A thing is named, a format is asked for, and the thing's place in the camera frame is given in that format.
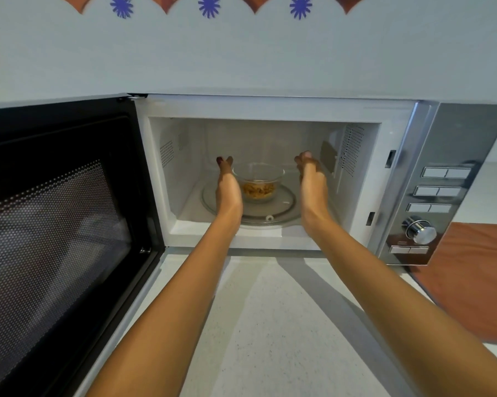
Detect brown food pieces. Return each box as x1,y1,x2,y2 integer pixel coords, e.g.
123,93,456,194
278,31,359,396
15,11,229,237
241,182,276,201

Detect black microwave door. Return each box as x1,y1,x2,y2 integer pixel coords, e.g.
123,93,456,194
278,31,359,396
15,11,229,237
0,93,167,397

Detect silver microwave button pair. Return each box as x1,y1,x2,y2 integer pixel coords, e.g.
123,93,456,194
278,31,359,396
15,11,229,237
389,245,430,255
406,203,453,214
421,166,472,179
413,185,463,197

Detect person's right hand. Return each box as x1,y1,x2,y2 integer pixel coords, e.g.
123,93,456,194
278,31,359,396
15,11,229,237
294,151,334,222

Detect person's left hand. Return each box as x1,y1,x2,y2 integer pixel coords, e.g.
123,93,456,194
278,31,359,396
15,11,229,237
215,155,245,216

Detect silver white microwave oven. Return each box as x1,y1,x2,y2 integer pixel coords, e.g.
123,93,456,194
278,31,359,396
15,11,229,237
132,93,497,267

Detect orange pointed wall decal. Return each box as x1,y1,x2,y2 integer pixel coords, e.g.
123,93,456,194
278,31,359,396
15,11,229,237
330,0,369,15
237,0,275,14

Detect person's right forearm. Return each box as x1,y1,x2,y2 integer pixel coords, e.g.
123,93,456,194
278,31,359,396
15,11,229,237
302,214,497,397

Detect glass microwave turntable plate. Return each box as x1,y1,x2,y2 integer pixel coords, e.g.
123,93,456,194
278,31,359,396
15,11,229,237
201,178,299,227

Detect chrome microwave knob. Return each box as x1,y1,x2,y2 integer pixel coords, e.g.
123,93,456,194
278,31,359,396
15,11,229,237
402,217,438,245

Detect clear glass bowl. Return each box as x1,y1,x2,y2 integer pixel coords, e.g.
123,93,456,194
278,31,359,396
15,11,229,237
232,162,285,203

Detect person's left forearm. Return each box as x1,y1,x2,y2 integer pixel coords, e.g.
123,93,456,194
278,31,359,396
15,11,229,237
85,210,244,397

